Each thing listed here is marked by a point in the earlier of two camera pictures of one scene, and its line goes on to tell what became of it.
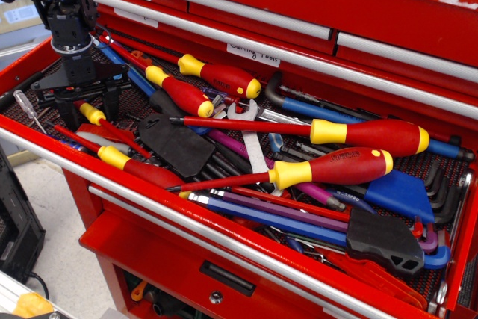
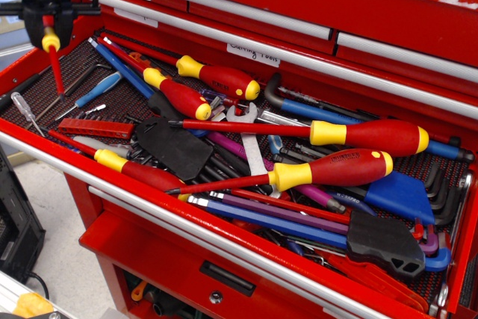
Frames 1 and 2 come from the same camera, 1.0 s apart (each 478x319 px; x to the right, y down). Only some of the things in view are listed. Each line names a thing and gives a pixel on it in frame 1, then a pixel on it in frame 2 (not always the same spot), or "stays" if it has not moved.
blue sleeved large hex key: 312,112 stays
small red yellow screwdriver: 98,118 to 51,44
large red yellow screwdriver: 385,137 stays
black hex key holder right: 386,240 stays
